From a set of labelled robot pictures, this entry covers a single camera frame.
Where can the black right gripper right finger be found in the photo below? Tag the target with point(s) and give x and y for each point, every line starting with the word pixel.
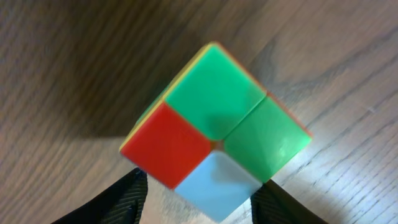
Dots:
pixel 271 204

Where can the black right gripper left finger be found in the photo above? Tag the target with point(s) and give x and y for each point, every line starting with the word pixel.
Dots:
pixel 122 202

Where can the colourful puzzle cube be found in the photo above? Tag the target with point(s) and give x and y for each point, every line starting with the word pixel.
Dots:
pixel 215 135

